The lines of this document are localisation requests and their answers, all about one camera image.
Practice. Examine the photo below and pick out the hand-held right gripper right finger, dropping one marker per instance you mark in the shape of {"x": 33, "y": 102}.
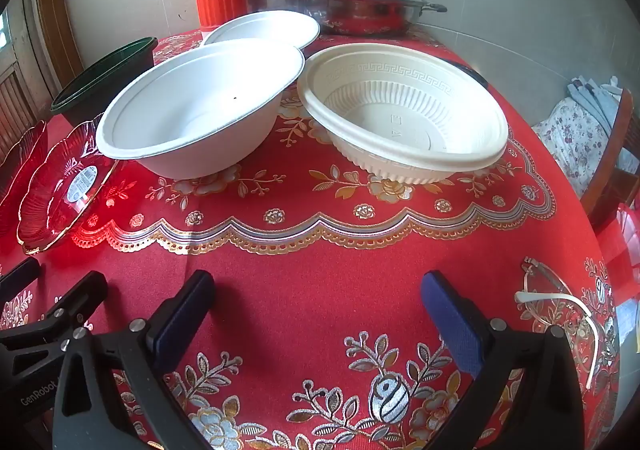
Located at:
{"x": 450, "y": 325}

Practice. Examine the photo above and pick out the red glass plate with label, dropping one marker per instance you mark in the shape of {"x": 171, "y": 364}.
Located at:
{"x": 55, "y": 190}

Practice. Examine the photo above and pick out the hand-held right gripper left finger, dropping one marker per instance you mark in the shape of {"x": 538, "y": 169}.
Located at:
{"x": 182, "y": 312}

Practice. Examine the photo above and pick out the floral cloth pile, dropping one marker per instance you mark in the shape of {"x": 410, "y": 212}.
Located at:
{"x": 575, "y": 140}

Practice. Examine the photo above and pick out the eyeglasses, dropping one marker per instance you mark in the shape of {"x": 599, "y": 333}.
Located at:
{"x": 550, "y": 296}

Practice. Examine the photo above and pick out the red floral tablecloth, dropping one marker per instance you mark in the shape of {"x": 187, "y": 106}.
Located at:
{"x": 320, "y": 270}

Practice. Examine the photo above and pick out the light blue cloth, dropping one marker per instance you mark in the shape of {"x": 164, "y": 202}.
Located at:
{"x": 595, "y": 95}

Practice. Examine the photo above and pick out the dark green plastic bowl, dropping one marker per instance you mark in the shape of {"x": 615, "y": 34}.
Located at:
{"x": 100, "y": 75}

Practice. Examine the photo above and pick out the wooden door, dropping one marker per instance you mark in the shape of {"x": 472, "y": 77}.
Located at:
{"x": 55, "y": 20}

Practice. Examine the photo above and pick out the cream patterned plastic bowl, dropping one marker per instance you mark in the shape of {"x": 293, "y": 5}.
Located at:
{"x": 400, "y": 95}

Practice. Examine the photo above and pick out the small white paper bowl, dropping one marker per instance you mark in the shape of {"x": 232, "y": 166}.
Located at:
{"x": 270, "y": 28}

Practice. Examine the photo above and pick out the steel cooking pot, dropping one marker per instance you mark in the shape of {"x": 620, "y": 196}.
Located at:
{"x": 360, "y": 16}

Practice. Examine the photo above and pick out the wooden chair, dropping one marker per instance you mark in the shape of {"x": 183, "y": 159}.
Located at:
{"x": 625, "y": 130}

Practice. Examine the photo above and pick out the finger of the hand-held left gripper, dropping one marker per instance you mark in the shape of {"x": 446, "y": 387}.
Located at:
{"x": 20, "y": 277}
{"x": 75, "y": 302}

